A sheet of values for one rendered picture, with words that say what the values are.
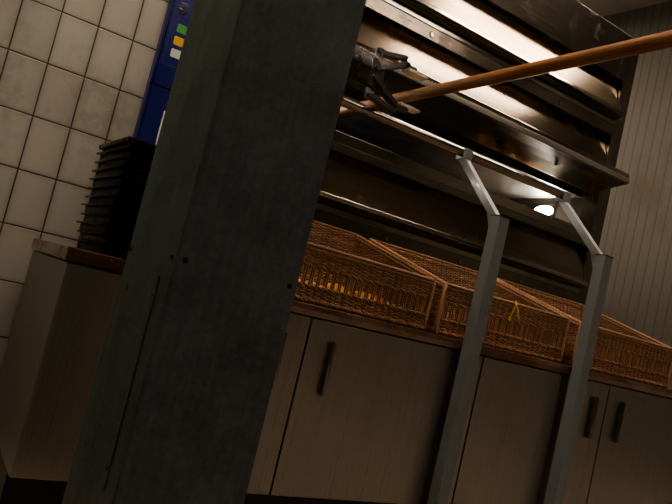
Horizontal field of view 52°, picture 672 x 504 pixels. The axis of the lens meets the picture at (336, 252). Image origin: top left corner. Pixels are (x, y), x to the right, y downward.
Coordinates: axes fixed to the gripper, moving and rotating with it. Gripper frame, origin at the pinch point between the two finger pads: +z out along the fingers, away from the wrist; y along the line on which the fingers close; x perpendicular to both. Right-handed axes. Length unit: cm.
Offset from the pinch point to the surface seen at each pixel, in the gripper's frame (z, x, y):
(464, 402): 36, 6, 79
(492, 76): -1.2, 31.4, 1.4
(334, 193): 13, -52, 23
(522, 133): 80, -39, -20
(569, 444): 84, 6, 86
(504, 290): 84, -36, 40
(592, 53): -1, 59, 1
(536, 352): 72, -4, 60
